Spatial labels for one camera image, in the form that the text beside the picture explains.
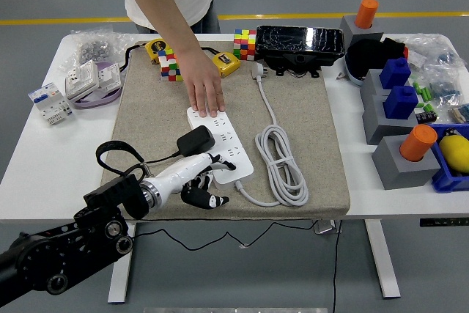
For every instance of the clear bag of small parts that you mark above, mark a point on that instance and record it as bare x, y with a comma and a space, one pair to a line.
432, 49

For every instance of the silver metal bracket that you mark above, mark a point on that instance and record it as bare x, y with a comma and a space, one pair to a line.
326, 227

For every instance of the grey-brown mat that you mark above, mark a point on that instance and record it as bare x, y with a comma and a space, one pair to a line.
154, 126

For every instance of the black cap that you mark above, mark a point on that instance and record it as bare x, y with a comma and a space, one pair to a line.
366, 56

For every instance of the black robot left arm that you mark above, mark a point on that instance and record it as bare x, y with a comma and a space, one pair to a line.
55, 254

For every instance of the white wall socket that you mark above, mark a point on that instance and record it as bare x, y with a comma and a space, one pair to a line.
80, 80

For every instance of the clear bag of metal nuts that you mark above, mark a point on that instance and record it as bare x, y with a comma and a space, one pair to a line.
93, 49

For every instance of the black table control panel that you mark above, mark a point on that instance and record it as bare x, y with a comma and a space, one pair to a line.
443, 222

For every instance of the white table leg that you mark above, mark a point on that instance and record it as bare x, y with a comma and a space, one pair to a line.
122, 272
383, 261

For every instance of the grey block with hole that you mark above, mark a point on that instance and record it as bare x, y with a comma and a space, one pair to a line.
370, 87
350, 29
377, 122
395, 173

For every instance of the purple tape roll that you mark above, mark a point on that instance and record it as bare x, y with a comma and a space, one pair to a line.
97, 102

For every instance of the black power adapter plug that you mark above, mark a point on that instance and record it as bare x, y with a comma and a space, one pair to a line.
196, 139

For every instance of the blue plastic bin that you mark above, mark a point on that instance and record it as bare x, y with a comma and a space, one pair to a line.
447, 183

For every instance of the person's right hand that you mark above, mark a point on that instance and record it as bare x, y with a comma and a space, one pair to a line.
205, 85

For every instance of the yellow tape measure black face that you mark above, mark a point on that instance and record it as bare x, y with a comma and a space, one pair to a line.
154, 47

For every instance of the person's right forearm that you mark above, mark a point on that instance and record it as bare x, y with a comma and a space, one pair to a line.
157, 9

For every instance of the black device cracked screen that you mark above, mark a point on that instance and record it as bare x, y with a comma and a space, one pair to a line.
300, 40

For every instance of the dark small electronic component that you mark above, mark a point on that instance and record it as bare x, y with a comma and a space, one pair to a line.
427, 115

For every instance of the clear bag of brown parts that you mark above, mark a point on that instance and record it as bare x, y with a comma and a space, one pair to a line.
459, 113

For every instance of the colourful puzzle cube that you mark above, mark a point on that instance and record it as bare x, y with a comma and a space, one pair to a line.
244, 45
168, 71

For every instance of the yellow tape measure clear window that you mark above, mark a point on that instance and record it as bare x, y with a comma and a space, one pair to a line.
227, 63

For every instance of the clear bag of blue parts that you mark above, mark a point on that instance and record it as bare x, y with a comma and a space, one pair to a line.
445, 89

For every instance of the orange cylinder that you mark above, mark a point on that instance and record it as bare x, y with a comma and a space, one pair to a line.
366, 12
417, 142

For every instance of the yellow toy fruit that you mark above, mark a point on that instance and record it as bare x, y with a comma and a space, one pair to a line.
454, 151

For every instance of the green plastic peg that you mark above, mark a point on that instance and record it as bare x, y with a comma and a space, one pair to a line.
428, 98
416, 88
424, 92

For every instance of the white circuit breaker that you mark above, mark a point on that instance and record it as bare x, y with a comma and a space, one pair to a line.
47, 102

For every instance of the small metal clip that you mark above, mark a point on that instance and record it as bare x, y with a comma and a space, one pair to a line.
342, 76

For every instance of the white power strip board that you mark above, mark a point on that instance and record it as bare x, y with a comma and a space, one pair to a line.
227, 137

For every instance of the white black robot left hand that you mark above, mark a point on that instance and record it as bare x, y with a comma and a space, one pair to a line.
183, 172

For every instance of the white wall switch panel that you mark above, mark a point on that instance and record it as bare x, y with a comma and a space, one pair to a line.
109, 76

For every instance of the white blue round device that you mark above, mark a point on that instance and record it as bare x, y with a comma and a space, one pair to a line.
353, 78

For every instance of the blue square peg block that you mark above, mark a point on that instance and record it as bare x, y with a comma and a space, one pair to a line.
401, 102
395, 73

